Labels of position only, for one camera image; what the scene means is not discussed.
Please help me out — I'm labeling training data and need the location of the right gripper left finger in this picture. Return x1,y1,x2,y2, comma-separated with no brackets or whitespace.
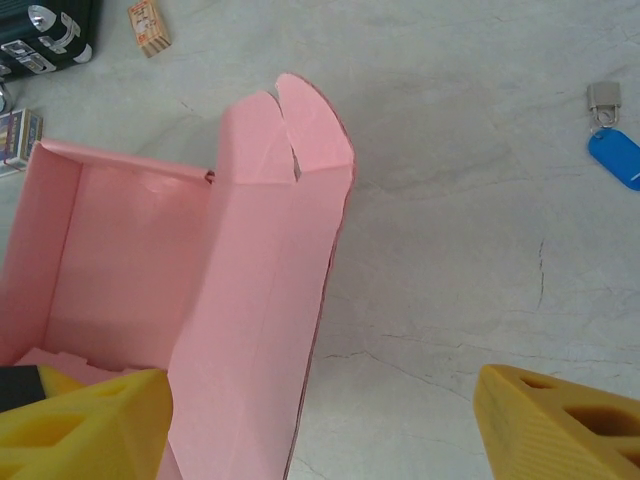
0,363,174,480

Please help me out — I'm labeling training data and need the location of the pink paper box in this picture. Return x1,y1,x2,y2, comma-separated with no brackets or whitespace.
0,73,359,480

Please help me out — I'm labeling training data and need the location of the purple playing card box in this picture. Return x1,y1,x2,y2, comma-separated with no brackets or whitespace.
0,107,45,179

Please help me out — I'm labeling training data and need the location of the black briefcase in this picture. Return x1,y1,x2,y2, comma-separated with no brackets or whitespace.
0,0,104,81

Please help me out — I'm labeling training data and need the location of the small printed wooden block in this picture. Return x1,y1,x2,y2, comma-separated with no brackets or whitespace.
126,0,174,60

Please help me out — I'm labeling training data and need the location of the silver padlock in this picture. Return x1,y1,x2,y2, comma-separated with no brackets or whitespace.
585,80,623,132

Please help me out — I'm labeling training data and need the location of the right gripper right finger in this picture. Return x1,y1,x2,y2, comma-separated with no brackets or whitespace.
472,363,640,480

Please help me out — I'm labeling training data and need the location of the blue key tag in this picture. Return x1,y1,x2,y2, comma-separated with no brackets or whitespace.
587,127,640,192

